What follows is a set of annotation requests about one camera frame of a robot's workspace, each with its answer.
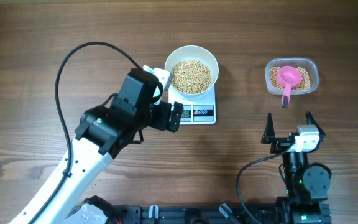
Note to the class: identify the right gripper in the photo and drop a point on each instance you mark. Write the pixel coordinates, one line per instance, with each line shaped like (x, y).
(281, 144)

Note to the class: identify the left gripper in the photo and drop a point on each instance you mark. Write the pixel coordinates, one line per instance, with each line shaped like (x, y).
(163, 122)

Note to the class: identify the pink plastic measuring scoop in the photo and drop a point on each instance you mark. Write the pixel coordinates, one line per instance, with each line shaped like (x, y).
(288, 77)

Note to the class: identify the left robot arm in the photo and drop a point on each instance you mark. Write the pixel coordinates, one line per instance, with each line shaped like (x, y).
(99, 138)

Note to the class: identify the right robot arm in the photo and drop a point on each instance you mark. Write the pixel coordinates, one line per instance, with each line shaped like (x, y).
(307, 184)

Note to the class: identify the soybeans in bowl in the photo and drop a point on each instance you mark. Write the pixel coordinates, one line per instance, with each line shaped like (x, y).
(191, 77)

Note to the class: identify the white bowl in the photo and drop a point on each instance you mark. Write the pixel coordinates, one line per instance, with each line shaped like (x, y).
(193, 52)

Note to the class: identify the white digital kitchen scale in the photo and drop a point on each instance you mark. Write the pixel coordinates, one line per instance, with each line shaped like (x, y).
(197, 110)

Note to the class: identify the soybeans pile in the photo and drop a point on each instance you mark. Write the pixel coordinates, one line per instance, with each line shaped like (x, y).
(303, 85)

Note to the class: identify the clear plastic container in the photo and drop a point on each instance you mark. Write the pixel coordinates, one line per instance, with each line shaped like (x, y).
(305, 63)

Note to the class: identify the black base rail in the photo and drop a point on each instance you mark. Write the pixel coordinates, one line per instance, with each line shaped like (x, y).
(155, 214)

